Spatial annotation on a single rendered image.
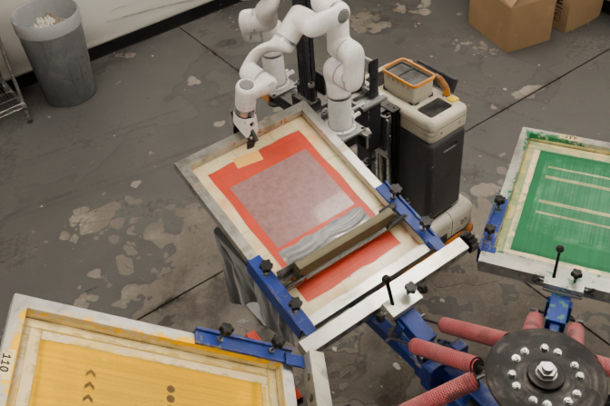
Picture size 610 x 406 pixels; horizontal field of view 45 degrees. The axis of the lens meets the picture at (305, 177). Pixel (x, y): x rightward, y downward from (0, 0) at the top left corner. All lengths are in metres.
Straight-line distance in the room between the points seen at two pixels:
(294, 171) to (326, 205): 0.19
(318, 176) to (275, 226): 0.27
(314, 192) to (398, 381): 1.20
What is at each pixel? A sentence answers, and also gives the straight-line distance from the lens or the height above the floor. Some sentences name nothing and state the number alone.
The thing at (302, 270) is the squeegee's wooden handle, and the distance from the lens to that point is 2.39.
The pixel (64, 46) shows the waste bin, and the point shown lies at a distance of 5.31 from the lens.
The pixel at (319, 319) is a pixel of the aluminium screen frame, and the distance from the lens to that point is 2.38.
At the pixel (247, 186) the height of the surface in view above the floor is 1.20.
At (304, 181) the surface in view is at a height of 1.17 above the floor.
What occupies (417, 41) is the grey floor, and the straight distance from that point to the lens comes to 5.80.
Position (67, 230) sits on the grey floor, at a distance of 4.53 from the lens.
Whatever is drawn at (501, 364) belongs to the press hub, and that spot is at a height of 1.31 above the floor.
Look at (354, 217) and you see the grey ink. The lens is 2.63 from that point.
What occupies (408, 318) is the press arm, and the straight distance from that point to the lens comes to 2.38.
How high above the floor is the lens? 2.93
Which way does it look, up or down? 40 degrees down
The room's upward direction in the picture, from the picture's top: 5 degrees counter-clockwise
